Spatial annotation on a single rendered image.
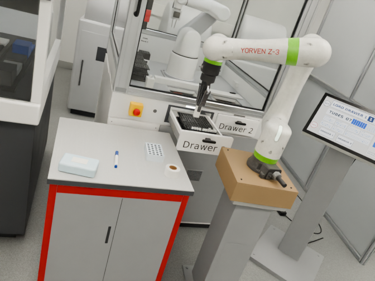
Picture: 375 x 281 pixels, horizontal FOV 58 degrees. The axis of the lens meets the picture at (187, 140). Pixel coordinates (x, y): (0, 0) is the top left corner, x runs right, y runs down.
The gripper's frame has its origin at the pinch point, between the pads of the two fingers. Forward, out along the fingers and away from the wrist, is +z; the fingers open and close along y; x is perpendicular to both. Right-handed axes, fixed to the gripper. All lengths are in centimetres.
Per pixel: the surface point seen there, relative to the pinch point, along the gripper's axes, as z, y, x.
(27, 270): 101, 14, -72
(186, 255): 100, 1, 22
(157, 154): 21.2, 13.1, -19.0
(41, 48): -16, 0, -77
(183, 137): 11.1, 10.9, -7.5
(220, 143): 11.6, 10.9, 13.1
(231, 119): 9.2, -21.0, 31.8
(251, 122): 9, -21, 46
